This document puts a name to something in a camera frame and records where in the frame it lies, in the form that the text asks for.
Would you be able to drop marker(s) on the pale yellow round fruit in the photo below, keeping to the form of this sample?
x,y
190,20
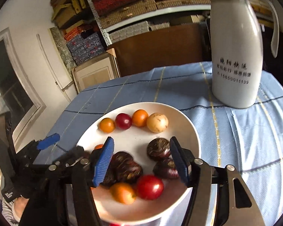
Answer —
x,y
157,122

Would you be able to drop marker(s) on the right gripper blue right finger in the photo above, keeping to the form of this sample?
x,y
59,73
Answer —
x,y
182,158

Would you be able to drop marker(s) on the blue checked tablecloth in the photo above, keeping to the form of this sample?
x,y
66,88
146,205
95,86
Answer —
x,y
251,139

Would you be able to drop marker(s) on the small orange kumquat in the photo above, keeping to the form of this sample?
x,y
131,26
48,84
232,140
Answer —
x,y
139,118

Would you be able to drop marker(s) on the large orange fruit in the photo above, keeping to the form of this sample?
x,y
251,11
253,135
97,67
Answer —
x,y
123,193

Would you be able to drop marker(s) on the white thermos jug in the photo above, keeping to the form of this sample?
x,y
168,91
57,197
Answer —
x,y
237,51

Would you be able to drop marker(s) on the yellow orange tomato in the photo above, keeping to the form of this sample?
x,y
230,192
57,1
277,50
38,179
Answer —
x,y
106,125

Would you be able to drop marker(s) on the metal storage shelf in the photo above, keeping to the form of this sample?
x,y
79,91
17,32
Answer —
x,y
111,15

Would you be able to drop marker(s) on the framed picture leaning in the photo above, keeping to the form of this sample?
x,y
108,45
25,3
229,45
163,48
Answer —
x,y
97,70

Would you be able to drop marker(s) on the red plum in plate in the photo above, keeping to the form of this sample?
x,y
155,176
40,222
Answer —
x,y
123,121

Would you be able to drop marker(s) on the brown wooden board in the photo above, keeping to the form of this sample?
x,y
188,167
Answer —
x,y
176,45

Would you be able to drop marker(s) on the dark chestnut in plate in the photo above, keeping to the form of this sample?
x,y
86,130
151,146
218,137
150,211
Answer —
x,y
128,171

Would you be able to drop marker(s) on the dark purple passion fruit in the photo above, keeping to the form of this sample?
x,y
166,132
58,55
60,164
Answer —
x,y
158,149

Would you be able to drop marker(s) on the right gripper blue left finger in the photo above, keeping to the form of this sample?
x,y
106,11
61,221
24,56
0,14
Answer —
x,y
101,161

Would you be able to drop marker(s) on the red cherry tomato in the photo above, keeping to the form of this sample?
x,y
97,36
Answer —
x,y
149,187

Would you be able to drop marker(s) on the white ceramic plate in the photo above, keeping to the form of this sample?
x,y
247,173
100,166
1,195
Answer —
x,y
134,141

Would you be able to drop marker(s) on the window frame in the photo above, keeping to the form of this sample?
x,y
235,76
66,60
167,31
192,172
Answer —
x,y
17,94

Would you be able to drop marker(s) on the dark chestnut left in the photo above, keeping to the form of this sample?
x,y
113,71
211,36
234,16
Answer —
x,y
120,157

